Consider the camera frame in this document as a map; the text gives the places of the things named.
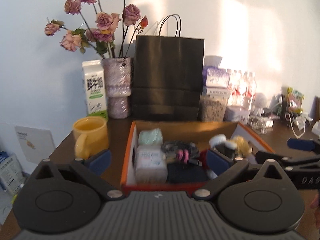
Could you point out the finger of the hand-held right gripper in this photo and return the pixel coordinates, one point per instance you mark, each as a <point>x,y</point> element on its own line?
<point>261,156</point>
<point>300,144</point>

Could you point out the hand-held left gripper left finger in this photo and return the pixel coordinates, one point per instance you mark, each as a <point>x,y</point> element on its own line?
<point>100,161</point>

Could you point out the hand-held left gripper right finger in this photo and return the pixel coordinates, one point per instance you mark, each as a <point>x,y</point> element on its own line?
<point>217,162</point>

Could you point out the red fabric rose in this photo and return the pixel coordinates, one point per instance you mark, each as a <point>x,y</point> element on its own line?
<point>203,157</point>

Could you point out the yellow white sheep plush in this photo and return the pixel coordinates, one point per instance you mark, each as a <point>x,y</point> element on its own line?
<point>241,143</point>

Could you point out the dark blue glasses case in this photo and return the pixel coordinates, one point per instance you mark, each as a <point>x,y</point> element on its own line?
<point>187,173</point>

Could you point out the red cardboard box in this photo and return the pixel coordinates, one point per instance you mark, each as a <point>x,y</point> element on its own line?
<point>185,127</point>

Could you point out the white cotton swab box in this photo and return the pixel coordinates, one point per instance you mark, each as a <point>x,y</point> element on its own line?
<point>150,162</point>

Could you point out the pale green plastic bag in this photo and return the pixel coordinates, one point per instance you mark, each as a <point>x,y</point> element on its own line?
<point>151,137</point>

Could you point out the person's right hand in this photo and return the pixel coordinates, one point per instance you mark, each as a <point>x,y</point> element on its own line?
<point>316,203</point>

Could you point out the white charging dock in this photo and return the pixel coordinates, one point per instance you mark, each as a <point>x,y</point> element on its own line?
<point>317,127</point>

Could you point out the white earphones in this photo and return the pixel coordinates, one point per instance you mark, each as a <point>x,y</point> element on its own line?
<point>262,130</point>

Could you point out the yellow mug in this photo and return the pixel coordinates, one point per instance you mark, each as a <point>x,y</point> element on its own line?
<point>92,135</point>

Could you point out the white power adapter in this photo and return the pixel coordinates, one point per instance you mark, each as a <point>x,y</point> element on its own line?
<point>269,123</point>

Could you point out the dark green bottle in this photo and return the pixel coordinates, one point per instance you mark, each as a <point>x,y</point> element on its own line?
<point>280,106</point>

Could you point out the yellow pink snack bag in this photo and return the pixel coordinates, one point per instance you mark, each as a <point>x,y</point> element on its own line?
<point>295,101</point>

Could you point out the white printed tin box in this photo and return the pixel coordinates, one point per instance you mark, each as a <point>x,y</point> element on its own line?
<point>236,113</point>

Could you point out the clear jar of seeds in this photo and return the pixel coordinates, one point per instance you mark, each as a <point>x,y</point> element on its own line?
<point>212,108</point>

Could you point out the white robot-shaped fan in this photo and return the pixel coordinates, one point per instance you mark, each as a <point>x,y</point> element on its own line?
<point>260,100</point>

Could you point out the white sign board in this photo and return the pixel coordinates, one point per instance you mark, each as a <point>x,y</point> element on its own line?
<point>35,142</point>

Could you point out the white flat box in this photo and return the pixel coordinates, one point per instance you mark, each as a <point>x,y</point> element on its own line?
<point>215,91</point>

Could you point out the white green milk carton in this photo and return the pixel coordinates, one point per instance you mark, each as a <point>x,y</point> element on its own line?
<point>95,90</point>

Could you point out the pack of water bottles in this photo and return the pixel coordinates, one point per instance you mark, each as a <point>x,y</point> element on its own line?
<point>241,87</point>

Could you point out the purple glitter vase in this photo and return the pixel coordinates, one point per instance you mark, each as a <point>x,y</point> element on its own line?
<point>117,85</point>

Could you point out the purple tissue pack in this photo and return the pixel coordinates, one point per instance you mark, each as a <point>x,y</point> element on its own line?
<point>216,78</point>

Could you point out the blue printed packets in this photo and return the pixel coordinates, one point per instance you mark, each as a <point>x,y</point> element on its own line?
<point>11,170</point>

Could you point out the black paper bag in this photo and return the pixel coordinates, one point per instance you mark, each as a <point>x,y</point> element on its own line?
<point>167,80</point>

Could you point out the dried pink rose bouquet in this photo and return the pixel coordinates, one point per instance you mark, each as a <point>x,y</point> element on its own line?
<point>105,21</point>

